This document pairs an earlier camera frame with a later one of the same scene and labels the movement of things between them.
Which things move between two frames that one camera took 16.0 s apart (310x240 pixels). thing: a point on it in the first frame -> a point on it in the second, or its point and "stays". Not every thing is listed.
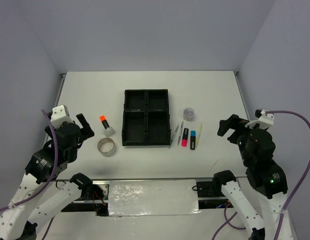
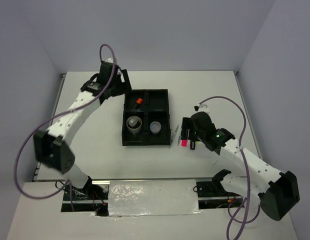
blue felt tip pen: x=180 y=132 stays
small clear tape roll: x=109 y=131 -> x=133 y=122
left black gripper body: x=74 y=154 -> x=117 y=87
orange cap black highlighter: x=103 y=119 -> x=139 y=101
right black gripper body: x=241 y=133 -> x=196 y=134
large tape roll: x=106 y=147 -> x=131 y=130
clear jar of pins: x=188 y=113 -> x=155 y=126
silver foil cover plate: x=152 y=197 stays
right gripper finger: x=232 y=123 -> x=186 y=125
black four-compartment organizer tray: x=146 y=120 stays
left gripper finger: x=87 y=131 -> x=125 y=80
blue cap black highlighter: x=193 y=135 stays
